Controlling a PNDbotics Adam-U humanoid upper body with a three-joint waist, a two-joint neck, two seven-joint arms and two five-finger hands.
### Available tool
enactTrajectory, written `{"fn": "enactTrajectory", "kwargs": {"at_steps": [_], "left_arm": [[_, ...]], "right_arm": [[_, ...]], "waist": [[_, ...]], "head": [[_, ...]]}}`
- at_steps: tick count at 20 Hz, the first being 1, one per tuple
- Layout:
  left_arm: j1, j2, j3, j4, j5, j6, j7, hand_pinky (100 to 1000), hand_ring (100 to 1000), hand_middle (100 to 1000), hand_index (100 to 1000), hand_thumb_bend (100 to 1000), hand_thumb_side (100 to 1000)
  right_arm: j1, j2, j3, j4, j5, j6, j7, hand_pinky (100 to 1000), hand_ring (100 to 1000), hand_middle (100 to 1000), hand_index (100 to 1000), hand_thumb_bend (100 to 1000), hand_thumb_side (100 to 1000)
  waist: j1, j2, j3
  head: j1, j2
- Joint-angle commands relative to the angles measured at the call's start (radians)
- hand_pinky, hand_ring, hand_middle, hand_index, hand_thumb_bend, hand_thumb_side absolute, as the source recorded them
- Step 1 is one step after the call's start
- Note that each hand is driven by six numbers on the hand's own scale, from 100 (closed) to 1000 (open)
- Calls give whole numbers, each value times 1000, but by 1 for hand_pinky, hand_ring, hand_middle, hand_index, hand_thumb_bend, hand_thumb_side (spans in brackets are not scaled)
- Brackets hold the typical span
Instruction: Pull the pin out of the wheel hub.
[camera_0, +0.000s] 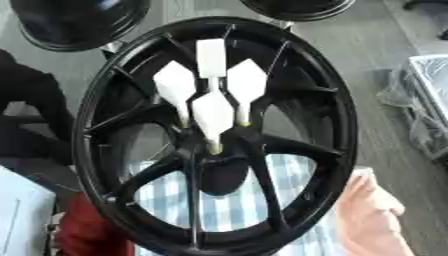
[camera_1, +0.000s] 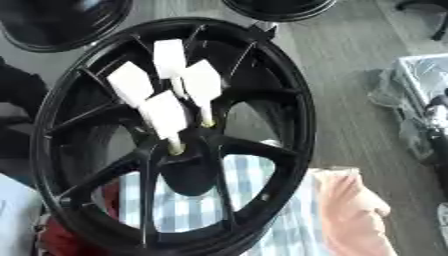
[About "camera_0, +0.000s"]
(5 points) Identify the white pin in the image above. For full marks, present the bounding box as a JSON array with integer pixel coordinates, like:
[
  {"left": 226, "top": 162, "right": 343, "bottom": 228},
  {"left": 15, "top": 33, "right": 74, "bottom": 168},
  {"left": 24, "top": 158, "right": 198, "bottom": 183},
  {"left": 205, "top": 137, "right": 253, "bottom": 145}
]
[
  {"left": 152, "top": 60, "right": 198, "bottom": 128},
  {"left": 190, "top": 90, "right": 237, "bottom": 156},
  {"left": 194, "top": 38, "right": 228, "bottom": 93},
  {"left": 224, "top": 58, "right": 270, "bottom": 128}
]

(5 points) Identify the black spoked wheel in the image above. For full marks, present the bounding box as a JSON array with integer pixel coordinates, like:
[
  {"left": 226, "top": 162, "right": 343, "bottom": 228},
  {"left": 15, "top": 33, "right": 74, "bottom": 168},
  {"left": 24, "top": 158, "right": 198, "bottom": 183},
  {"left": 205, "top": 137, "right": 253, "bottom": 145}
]
[{"left": 71, "top": 15, "right": 361, "bottom": 256}]

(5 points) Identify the black round wheel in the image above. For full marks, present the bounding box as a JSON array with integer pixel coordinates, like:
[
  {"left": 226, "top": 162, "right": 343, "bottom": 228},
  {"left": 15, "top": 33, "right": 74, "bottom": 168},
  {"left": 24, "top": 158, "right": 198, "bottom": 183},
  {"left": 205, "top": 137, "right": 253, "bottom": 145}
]
[
  {"left": 238, "top": 0, "right": 357, "bottom": 23},
  {"left": 8, "top": 0, "right": 153, "bottom": 53}
]

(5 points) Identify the red cloth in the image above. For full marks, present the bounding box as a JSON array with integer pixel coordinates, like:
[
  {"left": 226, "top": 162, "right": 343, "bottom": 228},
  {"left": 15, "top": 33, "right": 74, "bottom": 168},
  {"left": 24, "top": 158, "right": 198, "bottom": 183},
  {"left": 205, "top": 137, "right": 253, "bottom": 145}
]
[{"left": 52, "top": 191, "right": 137, "bottom": 256}]

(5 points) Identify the clear plastic wrapped bin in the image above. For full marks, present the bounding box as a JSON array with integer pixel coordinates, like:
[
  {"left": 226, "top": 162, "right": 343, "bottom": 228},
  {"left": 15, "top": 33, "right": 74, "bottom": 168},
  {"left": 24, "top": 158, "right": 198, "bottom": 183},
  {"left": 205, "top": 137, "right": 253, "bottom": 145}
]
[{"left": 376, "top": 54, "right": 448, "bottom": 161}]

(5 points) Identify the pale blue box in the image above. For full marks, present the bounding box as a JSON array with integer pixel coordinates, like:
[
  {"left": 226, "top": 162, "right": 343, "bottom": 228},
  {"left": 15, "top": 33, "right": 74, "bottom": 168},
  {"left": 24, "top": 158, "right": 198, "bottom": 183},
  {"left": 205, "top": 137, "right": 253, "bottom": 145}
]
[{"left": 0, "top": 165, "right": 58, "bottom": 256}]

